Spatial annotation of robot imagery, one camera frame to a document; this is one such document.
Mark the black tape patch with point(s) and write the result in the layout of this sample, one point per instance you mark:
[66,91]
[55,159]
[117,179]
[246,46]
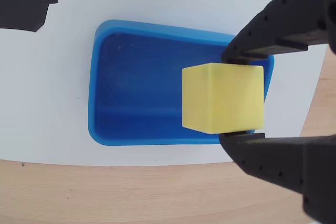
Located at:
[23,1]

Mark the white rectangular board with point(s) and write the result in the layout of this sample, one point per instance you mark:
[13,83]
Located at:
[52,90]

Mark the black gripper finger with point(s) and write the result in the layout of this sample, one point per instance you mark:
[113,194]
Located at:
[286,16]
[275,155]

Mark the blue rectangular bin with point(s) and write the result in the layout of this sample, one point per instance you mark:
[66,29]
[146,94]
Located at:
[136,82]

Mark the yellow cube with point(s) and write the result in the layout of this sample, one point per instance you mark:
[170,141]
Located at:
[223,98]

